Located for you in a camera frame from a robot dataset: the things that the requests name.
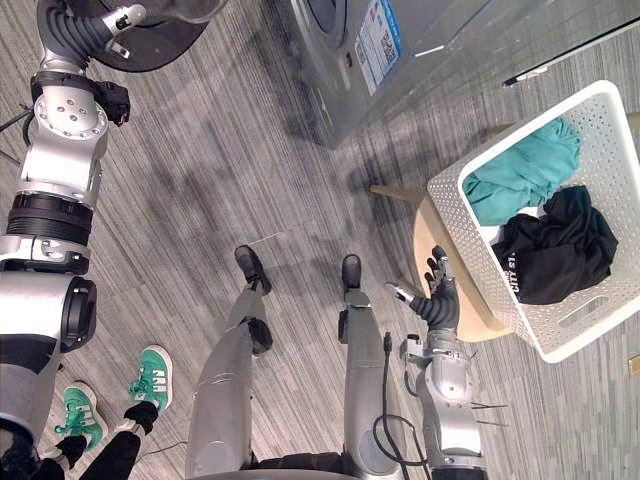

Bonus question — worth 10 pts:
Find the person's leg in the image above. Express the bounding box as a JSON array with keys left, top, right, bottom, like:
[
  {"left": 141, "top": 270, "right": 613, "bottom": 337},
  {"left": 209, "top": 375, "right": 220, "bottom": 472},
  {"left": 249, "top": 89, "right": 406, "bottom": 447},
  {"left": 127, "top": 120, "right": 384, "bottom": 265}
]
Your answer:
[
  {"left": 102, "top": 399, "right": 161, "bottom": 480},
  {"left": 32, "top": 433, "right": 89, "bottom": 480}
]

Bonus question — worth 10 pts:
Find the dark round washing machine door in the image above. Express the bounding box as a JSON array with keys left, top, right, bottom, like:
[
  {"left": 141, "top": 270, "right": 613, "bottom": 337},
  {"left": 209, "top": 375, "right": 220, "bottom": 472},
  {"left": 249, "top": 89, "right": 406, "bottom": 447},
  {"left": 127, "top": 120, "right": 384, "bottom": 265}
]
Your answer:
[{"left": 93, "top": 0, "right": 212, "bottom": 74}]

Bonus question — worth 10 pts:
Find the silver washing machine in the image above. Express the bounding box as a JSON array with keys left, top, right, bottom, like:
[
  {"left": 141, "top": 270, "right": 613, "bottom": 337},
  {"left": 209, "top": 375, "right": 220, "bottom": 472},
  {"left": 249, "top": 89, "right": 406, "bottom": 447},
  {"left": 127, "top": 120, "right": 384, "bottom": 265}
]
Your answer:
[{"left": 289, "top": 0, "right": 417, "bottom": 150}]

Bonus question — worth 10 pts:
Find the silver robot left leg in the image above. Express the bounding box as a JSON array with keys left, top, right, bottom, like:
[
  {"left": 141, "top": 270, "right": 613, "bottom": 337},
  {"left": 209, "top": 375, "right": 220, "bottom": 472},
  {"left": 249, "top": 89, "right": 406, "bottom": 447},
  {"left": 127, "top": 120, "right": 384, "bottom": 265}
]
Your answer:
[{"left": 184, "top": 244, "right": 274, "bottom": 480}]

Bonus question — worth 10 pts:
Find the white perforated laundry basket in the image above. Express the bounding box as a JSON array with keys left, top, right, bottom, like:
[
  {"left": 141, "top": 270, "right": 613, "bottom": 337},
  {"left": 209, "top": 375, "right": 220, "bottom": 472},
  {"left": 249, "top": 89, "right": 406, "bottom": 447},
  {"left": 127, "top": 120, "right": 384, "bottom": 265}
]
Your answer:
[{"left": 426, "top": 79, "right": 640, "bottom": 364}]

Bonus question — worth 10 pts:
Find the black garment with white print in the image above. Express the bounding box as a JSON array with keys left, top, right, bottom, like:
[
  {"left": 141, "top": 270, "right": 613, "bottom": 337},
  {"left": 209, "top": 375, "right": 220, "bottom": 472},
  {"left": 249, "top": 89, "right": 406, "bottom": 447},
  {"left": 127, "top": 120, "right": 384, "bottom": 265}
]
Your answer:
[{"left": 491, "top": 184, "right": 620, "bottom": 305}]

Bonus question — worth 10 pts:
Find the silver robot right leg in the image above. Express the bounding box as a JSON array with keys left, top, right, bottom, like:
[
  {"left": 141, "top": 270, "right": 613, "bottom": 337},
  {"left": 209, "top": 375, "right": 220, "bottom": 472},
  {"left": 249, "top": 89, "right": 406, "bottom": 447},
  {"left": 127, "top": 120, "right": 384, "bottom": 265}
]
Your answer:
[{"left": 337, "top": 253, "right": 407, "bottom": 480}]

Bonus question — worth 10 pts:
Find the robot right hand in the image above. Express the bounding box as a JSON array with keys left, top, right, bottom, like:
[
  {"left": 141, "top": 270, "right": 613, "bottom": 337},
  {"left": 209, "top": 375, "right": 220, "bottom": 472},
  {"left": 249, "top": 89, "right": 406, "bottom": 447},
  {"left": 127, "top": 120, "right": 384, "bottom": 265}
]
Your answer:
[{"left": 385, "top": 245, "right": 462, "bottom": 333}]

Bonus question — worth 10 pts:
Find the black cable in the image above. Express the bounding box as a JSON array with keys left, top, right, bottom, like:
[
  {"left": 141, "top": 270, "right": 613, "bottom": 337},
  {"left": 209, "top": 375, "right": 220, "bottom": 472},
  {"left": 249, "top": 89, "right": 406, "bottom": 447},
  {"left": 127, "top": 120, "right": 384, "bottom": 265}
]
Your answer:
[{"left": 372, "top": 329, "right": 432, "bottom": 471}]

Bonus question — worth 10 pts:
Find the dark robot waist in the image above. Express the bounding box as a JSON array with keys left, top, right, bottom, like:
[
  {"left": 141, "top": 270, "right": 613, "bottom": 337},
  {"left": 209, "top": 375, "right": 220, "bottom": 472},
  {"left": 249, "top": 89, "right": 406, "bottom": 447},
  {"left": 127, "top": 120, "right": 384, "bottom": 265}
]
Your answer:
[{"left": 244, "top": 451, "right": 354, "bottom": 480}]

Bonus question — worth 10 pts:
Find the round wooden stool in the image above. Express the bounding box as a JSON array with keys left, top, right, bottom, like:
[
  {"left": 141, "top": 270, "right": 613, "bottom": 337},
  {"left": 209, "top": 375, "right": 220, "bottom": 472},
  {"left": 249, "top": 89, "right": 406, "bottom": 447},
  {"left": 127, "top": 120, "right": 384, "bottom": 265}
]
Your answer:
[{"left": 369, "top": 183, "right": 507, "bottom": 344}]

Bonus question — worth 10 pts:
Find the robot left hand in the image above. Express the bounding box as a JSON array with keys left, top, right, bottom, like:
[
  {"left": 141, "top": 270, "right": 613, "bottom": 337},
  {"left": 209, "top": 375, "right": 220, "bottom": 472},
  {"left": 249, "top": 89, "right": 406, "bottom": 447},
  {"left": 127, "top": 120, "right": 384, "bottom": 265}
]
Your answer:
[{"left": 37, "top": 0, "right": 147, "bottom": 64}]

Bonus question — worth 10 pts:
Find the blue white energy label sticker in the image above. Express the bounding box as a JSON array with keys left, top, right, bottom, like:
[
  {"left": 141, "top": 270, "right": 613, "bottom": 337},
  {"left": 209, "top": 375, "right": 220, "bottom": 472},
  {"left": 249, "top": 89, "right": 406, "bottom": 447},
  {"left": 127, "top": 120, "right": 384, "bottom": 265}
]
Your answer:
[{"left": 355, "top": 0, "right": 404, "bottom": 97}]

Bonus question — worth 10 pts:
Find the black door floor rail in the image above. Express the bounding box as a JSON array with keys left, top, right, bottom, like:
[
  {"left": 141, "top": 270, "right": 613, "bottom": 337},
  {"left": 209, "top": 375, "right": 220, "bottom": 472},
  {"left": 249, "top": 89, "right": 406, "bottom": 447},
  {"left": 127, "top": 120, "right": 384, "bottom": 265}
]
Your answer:
[{"left": 502, "top": 18, "right": 640, "bottom": 87}]

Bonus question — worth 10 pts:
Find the teal garment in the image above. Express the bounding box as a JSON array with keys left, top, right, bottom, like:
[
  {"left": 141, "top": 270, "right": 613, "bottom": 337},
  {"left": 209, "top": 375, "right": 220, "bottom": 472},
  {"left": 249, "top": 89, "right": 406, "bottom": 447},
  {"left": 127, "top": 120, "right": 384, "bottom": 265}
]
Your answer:
[{"left": 461, "top": 116, "right": 584, "bottom": 227}]

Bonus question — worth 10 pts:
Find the person's green sneaker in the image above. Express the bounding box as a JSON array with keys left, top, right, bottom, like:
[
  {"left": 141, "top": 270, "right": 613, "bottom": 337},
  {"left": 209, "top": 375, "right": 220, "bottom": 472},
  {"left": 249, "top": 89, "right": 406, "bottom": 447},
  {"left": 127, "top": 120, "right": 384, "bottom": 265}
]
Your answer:
[
  {"left": 53, "top": 382, "right": 109, "bottom": 456},
  {"left": 128, "top": 344, "right": 175, "bottom": 414}
]

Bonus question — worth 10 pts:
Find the silver robot leg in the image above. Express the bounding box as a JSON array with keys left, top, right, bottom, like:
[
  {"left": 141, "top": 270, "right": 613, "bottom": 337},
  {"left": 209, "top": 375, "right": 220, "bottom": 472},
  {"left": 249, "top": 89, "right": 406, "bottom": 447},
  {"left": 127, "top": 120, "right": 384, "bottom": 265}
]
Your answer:
[
  {"left": 184, "top": 244, "right": 274, "bottom": 480},
  {"left": 337, "top": 253, "right": 407, "bottom": 480}
]

